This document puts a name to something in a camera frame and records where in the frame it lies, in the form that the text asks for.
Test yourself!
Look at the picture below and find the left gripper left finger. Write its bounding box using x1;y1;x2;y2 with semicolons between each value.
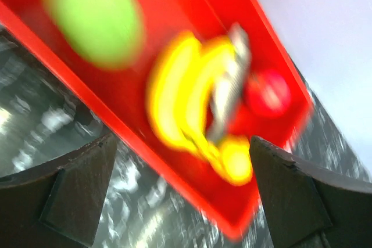
1;133;117;247

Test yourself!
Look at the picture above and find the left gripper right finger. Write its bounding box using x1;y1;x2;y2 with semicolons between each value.
250;136;371;247

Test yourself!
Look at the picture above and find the red fake apple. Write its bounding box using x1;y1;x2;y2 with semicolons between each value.
245;69;291;118

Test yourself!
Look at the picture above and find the grey fake fish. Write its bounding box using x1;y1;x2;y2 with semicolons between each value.
206;22;252;144

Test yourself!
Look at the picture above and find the yellow fake banana bunch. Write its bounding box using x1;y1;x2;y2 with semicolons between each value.
145;31;235;160

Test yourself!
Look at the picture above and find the green fake cabbage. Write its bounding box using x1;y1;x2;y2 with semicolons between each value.
41;0;146;71

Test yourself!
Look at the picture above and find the yellow orange fake fruit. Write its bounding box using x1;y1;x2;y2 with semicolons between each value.
212;136;253;186

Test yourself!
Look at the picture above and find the red plastic bin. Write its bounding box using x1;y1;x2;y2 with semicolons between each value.
1;0;313;241

